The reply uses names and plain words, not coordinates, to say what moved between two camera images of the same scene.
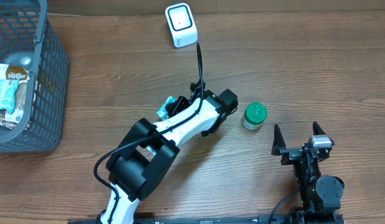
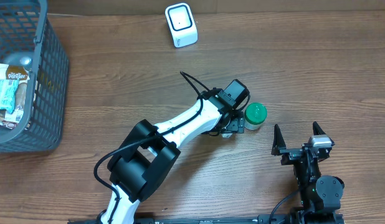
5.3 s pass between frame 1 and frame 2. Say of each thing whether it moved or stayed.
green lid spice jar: stayed
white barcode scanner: stayed
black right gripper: stayed
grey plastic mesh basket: stayed
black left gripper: moved
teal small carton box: moved
